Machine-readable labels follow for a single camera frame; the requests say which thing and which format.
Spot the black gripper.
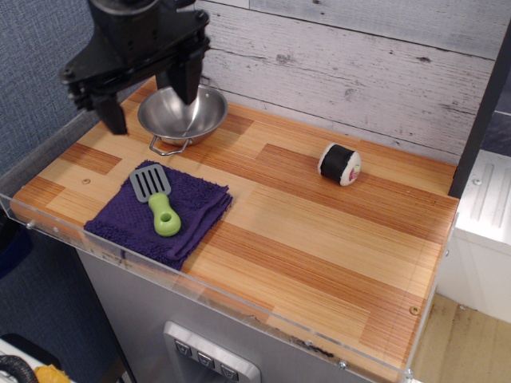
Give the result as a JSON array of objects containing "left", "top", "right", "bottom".
[{"left": 61, "top": 1, "right": 209, "bottom": 135}]

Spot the grey spatula with green handle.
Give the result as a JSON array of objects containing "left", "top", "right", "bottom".
[{"left": 129, "top": 164, "right": 181, "bottom": 237}]

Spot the plush sushi roll toy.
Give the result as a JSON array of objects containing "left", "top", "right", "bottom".
[{"left": 317, "top": 143, "right": 362, "bottom": 187}]

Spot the folded purple towel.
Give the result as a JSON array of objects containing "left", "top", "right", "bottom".
[{"left": 84, "top": 166, "right": 232, "bottom": 270}]

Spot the silver dispenser panel with buttons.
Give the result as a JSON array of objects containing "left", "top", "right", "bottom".
[{"left": 163, "top": 321, "right": 262, "bottom": 382}]

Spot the yellow and black object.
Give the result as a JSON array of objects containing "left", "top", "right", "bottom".
[{"left": 34, "top": 365, "right": 72, "bottom": 383}]

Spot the white ribbed side cabinet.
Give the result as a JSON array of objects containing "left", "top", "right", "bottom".
[{"left": 437, "top": 150, "right": 510, "bottom": 322}]

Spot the dark vertical corner post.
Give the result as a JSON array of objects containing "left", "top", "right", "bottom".
[{"left": 155, "top": 71, "right": 172, "bottom": 89}]

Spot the stainless steel bowl with handles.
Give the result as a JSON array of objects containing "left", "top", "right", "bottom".
[{"left": 137, "top": 85, "right": 228, "bottom": 156}]

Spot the clear acrylic guard rail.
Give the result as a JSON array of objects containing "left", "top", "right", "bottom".
[{"left": 0, "top": 59, "right": 460, "bottom": 383}]

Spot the black cable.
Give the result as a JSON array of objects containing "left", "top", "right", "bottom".
[{"left": 0, "top": 354, "right": 33, "bottom": 383}]

